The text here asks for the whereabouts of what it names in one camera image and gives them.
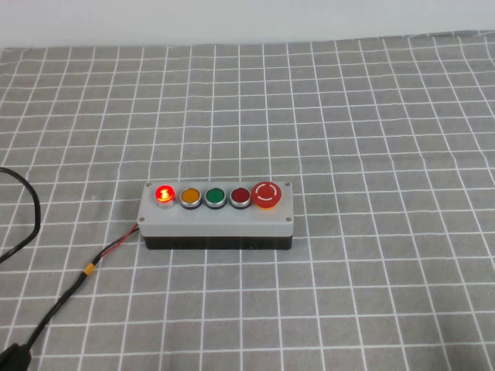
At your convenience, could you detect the thick black looped cable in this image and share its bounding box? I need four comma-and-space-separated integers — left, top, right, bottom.
0, 166, 43, 265

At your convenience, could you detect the red indicator lamp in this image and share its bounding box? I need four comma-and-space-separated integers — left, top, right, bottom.
154, 184, 176, 208

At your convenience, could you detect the grey black button control box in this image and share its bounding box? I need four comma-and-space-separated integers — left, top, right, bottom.
138, 180, 295, 252

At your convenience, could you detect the dark red push button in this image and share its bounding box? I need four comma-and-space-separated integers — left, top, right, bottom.
229, 186, 253, 211

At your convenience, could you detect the red emergency stop mushroom button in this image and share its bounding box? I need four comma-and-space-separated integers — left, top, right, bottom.
251, 180, 283, 210

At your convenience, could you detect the black power cable yellow tag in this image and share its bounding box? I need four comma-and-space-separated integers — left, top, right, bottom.
0, 223, 142, 360

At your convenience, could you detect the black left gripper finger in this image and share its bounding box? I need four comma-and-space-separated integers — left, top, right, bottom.
0, 342, 32, 371

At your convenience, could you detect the yellow push button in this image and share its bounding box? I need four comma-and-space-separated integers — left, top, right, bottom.
179, 186, 203, 211

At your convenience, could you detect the green push button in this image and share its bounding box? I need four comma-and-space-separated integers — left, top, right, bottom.
203, 186, 228, 211

